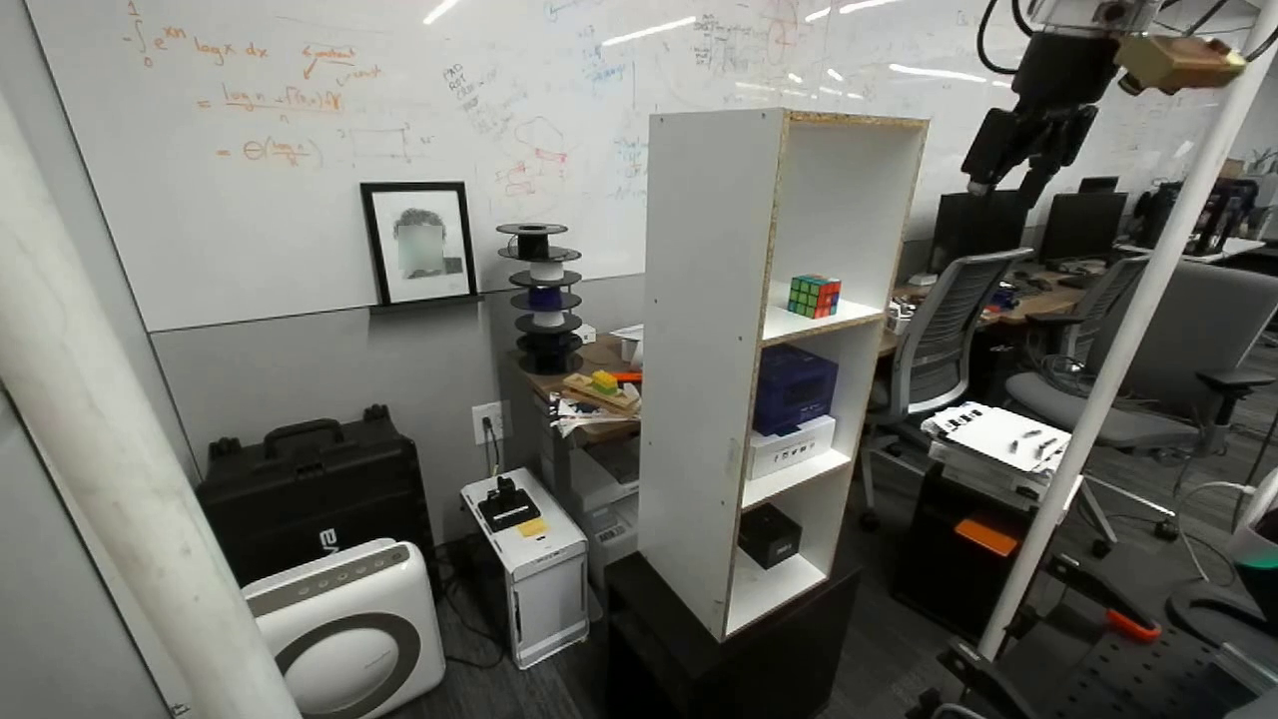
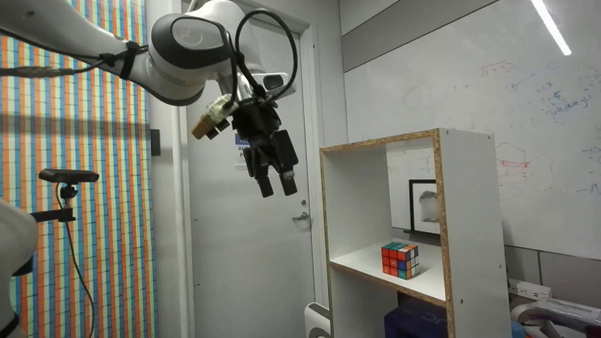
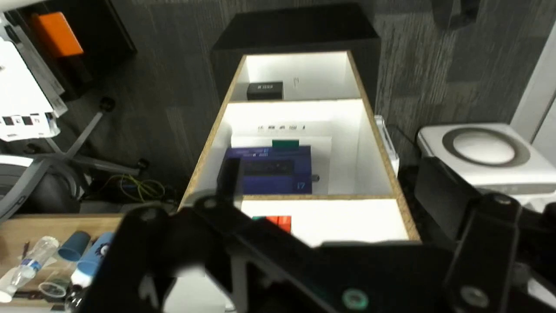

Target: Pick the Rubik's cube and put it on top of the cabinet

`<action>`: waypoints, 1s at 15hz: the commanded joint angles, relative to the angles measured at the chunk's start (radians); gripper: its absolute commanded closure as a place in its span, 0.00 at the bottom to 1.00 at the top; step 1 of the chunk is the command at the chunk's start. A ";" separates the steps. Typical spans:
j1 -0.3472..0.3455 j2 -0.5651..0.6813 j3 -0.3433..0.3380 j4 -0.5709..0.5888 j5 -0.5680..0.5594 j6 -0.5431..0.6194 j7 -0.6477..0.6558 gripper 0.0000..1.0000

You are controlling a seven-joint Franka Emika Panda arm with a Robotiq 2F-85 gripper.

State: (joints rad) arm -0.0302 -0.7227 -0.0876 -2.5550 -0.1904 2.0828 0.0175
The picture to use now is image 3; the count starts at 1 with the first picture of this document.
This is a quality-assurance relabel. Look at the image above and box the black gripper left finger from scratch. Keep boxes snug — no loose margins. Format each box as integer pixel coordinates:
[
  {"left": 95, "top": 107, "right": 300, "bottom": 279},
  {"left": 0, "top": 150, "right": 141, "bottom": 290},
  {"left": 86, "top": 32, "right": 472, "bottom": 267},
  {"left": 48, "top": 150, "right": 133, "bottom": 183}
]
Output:
[{"left": 81, "top": 156, "right": 327, "bottom": 313}]

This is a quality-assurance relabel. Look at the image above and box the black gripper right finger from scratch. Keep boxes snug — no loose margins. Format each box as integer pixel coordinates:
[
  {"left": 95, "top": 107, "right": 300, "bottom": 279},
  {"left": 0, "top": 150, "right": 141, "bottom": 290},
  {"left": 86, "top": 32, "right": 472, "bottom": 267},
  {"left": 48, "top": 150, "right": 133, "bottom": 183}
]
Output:
[{"left": 412, "top": 156, "right": 556, "bottom": 313}]

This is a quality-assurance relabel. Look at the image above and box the Rubik's cube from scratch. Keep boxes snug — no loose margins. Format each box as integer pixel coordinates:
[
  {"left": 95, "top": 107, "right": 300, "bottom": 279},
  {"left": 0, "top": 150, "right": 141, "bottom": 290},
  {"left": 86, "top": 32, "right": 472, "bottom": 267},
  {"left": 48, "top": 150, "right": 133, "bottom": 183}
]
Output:
[{"left": 267, "top": 213, "right": 296, "bottom": 234}]

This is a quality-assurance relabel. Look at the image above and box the white open shelf cabinet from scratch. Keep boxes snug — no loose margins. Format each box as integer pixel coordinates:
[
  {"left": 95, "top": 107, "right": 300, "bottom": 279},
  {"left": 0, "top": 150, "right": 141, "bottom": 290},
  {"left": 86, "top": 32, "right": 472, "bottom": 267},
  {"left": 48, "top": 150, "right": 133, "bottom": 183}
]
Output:
[{"left": 178, "top": 50, "right": 425, "bottom": 248}]

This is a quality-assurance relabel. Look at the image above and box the black base cabinet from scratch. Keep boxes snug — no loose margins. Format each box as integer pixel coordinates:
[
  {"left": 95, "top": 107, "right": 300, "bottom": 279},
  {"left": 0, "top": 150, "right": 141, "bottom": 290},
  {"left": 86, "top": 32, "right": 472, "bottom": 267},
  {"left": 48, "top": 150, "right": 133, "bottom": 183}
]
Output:
[{"left": 211, "top": 3, "right": 383, "bottom": 107}]

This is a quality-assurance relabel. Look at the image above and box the blue plastic tube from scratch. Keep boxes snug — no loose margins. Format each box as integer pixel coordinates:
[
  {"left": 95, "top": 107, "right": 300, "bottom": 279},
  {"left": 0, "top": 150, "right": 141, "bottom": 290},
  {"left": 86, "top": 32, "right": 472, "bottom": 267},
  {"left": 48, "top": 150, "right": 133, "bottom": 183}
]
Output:
[{"left": 68, "top": 230, "right": 117, "bottom": 290}]

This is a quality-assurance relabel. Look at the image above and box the white air purifier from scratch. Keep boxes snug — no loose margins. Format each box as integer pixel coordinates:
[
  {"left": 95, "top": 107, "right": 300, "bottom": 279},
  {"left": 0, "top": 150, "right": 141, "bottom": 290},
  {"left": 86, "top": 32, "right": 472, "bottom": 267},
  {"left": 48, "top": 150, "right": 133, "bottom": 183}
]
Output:
[{"left": 416, "top": 121, "right": 556, "bottom": 203}]

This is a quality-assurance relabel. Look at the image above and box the teal cup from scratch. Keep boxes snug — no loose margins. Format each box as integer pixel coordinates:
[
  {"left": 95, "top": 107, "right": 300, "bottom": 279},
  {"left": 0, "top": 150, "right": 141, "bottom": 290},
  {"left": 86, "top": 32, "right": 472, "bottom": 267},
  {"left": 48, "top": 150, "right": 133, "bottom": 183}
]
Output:
[{"left": 58, "top": 229, "right": 95, "bottom": 262}]

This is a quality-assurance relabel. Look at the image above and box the wooden side table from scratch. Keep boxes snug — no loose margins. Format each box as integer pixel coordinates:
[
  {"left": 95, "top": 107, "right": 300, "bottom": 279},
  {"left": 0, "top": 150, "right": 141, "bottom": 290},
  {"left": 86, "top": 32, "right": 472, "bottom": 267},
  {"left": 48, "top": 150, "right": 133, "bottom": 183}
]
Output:
[{"left": 0, "top": 211, "right": 126, "bottom": 313}]

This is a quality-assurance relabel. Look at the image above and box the blue box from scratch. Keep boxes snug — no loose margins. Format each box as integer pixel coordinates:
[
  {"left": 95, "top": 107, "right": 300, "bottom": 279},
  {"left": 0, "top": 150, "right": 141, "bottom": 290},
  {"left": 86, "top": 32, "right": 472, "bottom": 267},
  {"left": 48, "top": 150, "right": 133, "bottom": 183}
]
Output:
[{"left": 225, "top": 143, "right": 315, "bottom": 196}]

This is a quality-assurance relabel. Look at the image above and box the grey mesh office chair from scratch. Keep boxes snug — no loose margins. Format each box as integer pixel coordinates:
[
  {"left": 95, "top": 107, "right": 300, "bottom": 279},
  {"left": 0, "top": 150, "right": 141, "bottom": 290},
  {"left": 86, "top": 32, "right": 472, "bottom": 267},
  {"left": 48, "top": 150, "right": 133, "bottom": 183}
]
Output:
[{"left": 0, "top": 95, "right": 154, "bottom": 222}]

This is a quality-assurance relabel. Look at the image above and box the small black box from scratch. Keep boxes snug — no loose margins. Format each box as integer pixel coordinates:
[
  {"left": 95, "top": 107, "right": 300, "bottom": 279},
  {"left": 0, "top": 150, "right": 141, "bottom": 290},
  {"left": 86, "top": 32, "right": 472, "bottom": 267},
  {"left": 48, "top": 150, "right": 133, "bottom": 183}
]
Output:
[{"left": 246, "top": 79, "right": 286, "bottom": 102}]

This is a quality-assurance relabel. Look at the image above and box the white device with slots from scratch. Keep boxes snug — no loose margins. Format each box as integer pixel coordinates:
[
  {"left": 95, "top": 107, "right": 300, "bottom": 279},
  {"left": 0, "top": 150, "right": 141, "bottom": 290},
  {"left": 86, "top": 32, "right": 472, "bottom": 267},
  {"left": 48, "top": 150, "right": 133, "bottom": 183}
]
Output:
[{"left": 0, "top": 20, "right": 70, "bottom": 143}]

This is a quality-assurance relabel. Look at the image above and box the black crate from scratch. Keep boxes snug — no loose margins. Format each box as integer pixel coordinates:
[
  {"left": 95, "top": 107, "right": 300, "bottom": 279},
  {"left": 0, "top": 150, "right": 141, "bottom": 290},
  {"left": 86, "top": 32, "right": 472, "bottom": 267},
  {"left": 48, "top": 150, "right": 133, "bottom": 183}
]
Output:
[{"left": 16, "top": 0, "right": 140, "bottom": 90}]

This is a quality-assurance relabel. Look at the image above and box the orange pad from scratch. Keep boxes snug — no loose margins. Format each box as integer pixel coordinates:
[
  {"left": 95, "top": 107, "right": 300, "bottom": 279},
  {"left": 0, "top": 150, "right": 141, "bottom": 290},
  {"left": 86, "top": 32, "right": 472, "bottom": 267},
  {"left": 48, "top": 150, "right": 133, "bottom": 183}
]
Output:
[{"left": 30, "top": 10, "right": 88, "bottom": 58}]

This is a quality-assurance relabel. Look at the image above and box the yellow green floor cable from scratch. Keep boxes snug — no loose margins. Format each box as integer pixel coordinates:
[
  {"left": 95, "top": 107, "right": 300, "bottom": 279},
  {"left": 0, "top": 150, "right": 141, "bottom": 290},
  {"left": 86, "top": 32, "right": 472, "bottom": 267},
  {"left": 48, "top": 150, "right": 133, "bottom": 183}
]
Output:
[{"left": 105, "top": 171, "right": 169, "bottom": 204}]

